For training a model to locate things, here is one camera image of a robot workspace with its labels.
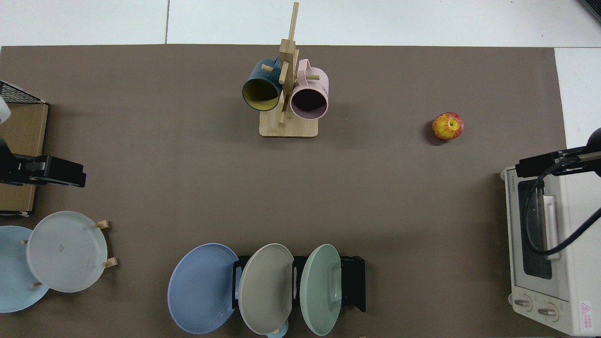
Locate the red yellow apple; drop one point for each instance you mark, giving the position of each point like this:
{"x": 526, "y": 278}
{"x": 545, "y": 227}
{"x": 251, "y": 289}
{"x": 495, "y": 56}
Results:
{"x": 447, "y": 126}

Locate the wooden peg plate rack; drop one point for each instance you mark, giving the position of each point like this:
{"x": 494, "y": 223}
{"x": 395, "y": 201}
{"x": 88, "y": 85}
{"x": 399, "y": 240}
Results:
{"x": 103, "y": 224}

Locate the pale grey white plate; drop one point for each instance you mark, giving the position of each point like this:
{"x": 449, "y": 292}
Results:
{"x": 65, "y": 251}

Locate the light blue plate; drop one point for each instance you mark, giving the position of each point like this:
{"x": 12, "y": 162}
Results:
{"x": 13, "y": 272}

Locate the black dish rack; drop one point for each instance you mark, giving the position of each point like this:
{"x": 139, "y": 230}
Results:
{"x": 353, "y": 281}

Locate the grey beige plate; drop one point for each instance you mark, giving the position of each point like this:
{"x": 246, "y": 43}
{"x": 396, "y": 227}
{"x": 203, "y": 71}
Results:
{"x": 265, "y": 291}

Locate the pale green plate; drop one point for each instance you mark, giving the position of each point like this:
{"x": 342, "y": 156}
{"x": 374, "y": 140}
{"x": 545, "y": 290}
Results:
{"x": 320, "y": 291}

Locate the pale toaster oven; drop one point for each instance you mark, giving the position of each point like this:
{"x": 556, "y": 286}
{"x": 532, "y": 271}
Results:
{"x": 582, "y": 263}

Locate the brown table cloth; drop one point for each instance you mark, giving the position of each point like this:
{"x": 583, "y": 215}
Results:
{"x": 188, "y": 155}

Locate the dark grey corner object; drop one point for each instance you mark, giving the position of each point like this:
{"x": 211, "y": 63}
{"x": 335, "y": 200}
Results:
{"x": 592, "y": 8}

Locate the dark teal cup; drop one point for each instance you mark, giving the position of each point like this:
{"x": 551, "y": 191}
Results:
{"x": 259, "y": 96}

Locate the wooden cup stand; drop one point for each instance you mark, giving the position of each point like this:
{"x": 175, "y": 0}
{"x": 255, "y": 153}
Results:
{"x": 288, "y": 126}

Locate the pink cup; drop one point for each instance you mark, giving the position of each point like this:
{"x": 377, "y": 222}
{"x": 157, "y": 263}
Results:
{"x": 309, "y": 104}

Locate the small blue round thing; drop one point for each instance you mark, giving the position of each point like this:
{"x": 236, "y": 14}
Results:
{"x": 277, "y": 334}

